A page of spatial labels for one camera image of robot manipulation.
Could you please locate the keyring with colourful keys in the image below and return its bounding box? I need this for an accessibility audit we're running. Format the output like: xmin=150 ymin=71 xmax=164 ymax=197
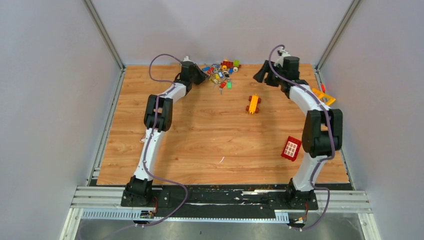
xmin=200 ymin=63 xmax=236 ymax=95

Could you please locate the yellow brown toy car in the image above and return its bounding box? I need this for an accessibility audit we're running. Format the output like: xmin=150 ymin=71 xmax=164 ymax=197
xmin=246 ymin=94 xmax=262 ymax=115

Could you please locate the yellow triangular toy piece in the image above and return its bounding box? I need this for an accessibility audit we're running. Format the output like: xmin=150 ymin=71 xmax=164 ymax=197
xmin=311 ymin=88 xmax=336 ymax=106

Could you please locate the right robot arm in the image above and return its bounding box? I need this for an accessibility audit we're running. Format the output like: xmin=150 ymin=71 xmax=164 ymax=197
xmin=253 ymin=56 xmax=343 ymax=209

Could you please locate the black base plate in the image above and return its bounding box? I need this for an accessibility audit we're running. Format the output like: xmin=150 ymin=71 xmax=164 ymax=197
xmin=133 ymin=184 xmax=318 ymax=219

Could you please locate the red green toy car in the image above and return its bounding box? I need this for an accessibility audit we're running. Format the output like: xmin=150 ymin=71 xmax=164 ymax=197
xmin=220 ymin=59 xmax=242 ymax=73

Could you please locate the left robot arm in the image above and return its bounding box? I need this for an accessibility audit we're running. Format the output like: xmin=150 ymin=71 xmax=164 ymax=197
xmin=121 ymin=57 xmax=208 ymax=207

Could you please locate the grey cable duct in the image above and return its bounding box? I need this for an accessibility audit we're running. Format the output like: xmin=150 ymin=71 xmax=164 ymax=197
xmin=81 ymin=208 xmax=290 ymax=224

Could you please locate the purple cable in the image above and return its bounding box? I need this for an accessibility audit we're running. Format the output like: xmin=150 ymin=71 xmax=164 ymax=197
xmin=268 ymin=44 xmax=336 ymax=231
xmin=142 ymin=53 xmax=189 ymax=228

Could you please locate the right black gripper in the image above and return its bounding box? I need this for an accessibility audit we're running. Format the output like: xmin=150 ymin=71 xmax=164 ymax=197
xmin=253 ymin=60 xmax=286 ymax=88

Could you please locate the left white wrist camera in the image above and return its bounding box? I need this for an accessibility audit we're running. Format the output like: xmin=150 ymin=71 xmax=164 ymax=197
xmin=183 ymin=55 xmax=192 ymax=62

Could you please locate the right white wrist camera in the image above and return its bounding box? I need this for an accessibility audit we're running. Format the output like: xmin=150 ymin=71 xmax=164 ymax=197
xmin=277 ymin=48 xmax=291 ymax=58

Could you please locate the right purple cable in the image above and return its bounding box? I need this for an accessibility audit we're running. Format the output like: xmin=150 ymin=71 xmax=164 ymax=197
xmin=268 ymin=44 xmax=336 ymax=231

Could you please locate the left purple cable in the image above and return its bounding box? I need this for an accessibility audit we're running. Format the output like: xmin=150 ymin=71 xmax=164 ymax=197
xmin=142 ymin=53 xmax=189 ymax=228

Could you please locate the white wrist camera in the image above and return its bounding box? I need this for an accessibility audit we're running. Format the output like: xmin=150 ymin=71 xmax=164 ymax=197
xmin=277 ymin=48 xmax=291 ymax=58
xmin=183 ymin=55 xmax=192 ymax=62

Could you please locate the red window toy block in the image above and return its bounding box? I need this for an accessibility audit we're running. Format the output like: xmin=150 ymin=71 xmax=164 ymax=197
xmin=281 ymin=136 xmax=302 ymax=162

